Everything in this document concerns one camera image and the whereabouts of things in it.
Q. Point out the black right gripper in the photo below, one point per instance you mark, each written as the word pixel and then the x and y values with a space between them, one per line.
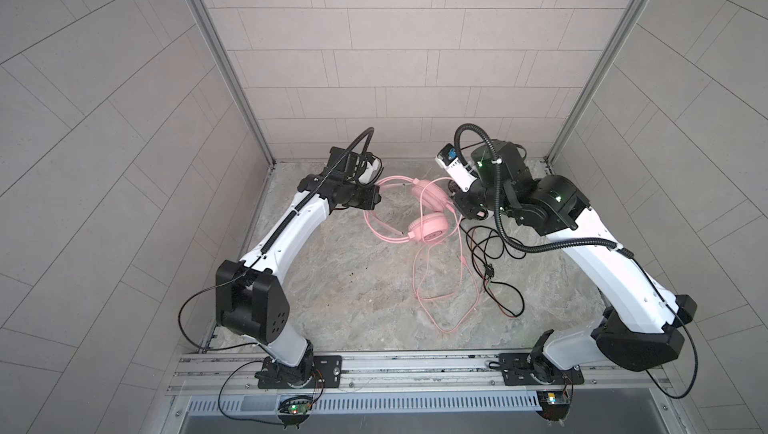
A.
pixel 459 197

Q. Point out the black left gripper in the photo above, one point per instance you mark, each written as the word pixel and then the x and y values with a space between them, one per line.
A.
pixel 368 200

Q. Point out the pink headphones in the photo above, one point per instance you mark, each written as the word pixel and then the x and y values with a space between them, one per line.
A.
pixel 438 218

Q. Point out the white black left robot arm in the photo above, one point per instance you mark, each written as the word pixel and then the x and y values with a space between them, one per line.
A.
pixel 249 296

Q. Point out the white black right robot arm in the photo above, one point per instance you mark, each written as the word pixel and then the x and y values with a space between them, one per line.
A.
pixel 644 325

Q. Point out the right circuit board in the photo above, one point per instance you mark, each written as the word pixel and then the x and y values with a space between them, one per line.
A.
pixel 555 405

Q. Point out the circuit board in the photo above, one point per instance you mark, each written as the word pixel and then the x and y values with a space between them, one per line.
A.
pixel 555 405
pixel 295 406

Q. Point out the left circuit board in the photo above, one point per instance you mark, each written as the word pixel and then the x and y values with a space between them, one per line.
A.
pixel 295 406

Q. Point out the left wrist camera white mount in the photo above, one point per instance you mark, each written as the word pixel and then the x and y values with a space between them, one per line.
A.
pixel 372 170

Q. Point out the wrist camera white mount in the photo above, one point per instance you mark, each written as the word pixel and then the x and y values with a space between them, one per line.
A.
pixel 448 159
pixel 372 170

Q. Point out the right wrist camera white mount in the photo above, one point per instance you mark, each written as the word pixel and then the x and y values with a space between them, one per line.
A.
pixel 448 159

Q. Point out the aluminium corner post right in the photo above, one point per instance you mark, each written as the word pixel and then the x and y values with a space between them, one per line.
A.
pixel 618 38

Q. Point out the aluminium corner post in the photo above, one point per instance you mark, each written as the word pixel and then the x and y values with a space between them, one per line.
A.
pixel 618 38
pixel 226 68

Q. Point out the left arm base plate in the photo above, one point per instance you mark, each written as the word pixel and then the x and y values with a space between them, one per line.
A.
pixel 314 371

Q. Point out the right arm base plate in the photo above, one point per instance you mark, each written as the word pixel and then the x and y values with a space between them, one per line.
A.
pixel 521 369

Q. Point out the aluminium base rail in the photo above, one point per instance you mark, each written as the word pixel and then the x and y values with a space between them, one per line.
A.
pixel 397 371

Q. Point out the aluminium corner post left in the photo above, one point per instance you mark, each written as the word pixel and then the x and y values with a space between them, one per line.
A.
pixel 226 68

